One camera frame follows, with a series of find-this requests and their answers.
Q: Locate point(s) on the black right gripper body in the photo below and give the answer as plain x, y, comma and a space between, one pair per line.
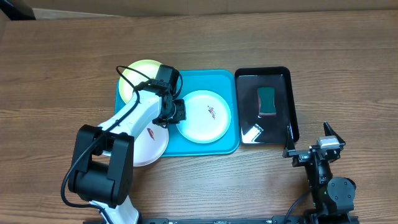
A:
306, 152

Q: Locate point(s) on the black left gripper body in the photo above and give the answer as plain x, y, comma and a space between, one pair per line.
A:
173, 116

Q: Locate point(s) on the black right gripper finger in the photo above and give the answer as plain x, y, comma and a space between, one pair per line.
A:
289, 148
330, 132

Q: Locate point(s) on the light blue plate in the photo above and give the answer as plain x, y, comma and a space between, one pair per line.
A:
208, 117

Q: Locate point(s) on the green scrub sponge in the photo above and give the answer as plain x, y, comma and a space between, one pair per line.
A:
266, 103

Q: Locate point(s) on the yellow plate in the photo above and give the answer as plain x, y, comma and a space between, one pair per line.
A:
147, 67

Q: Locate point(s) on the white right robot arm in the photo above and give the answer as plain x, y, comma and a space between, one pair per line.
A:
332, 196

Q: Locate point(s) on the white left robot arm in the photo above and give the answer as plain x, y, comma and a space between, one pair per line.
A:
102, 162

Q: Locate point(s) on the black water tray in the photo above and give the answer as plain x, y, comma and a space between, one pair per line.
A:
269, 129

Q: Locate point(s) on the pink white plate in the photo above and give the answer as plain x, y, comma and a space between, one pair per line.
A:
137, 143

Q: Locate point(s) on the dark object top left corner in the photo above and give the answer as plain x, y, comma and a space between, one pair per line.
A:
17, 10

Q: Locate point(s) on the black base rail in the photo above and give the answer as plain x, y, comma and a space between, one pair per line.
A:
273, 220

